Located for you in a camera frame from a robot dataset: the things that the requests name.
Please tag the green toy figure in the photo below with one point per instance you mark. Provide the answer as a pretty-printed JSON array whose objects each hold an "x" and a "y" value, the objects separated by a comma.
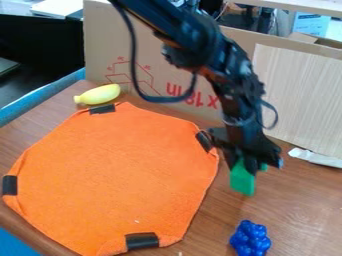
[{"x": 243, "y": 180}]

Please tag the orange cloth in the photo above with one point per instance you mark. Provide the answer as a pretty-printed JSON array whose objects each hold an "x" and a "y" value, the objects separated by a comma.
[{"x": 111, "y": 176}]

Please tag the corrugated cardboard sheet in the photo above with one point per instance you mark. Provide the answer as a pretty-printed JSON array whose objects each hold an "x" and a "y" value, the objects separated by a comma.
[{"x": 298, "y": 100}]

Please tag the white crumpled paper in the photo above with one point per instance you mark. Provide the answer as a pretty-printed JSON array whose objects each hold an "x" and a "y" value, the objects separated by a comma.
[{"x": 314, "y": 156}]

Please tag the blue toy grapes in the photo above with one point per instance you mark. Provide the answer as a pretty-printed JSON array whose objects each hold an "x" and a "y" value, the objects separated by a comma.
[{"x": 250, "y": 238}]

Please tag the cardboard box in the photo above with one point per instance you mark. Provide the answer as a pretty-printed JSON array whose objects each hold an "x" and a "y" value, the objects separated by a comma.
[{"x": 178, "y": 63}]

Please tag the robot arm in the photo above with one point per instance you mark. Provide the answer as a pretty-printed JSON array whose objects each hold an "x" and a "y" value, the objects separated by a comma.
[{"x": 202, "y": 43}]

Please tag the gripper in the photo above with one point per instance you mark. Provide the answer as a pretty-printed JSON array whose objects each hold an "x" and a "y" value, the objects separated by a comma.
[{"x": 246, "y": 139}]

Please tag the yellow toy squash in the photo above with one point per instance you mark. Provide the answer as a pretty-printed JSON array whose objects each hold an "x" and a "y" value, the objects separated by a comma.
[{"x": 99, "y": 94}]

